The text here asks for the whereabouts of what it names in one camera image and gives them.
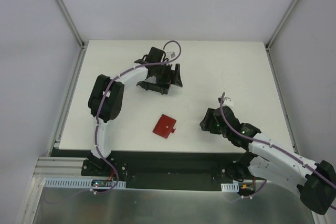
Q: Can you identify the black card box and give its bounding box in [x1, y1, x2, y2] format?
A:
[136, 78, 171, 95]

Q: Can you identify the red leather card holder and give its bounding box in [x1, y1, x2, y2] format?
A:
[152, 114, 176, 138]

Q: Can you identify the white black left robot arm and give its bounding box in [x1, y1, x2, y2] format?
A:
[88, 47, 183, 176]

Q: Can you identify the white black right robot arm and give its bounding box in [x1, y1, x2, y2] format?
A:
[200, 106, 335, 215]

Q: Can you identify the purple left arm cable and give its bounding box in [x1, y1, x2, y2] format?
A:
[93, 40, 183, 196]

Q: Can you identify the right white cable duct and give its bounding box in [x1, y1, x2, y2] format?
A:
[220, 183, 239, 193]

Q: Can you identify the white cable duct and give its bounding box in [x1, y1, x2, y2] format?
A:
[220, 183, 239, 193]
[45, 178, 127, 190]

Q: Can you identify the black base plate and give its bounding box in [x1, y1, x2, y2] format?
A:
[80, 150, 266, 190]

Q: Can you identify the left aluminium frame post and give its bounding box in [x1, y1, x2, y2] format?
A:
[54, 0, 86, 48]

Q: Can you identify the aluminium frame post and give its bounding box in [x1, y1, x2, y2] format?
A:
[265, 0, 301, 51]
[54, 0, 86, 48]

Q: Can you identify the aluminium front rail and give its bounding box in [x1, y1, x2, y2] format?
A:
[33, 157, 85, 177]

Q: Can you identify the left white cable duct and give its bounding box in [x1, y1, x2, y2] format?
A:
[45, 178, 127, 190]

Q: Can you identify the right aluminium frame post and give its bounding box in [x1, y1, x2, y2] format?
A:
[265, 0, 301, 51]

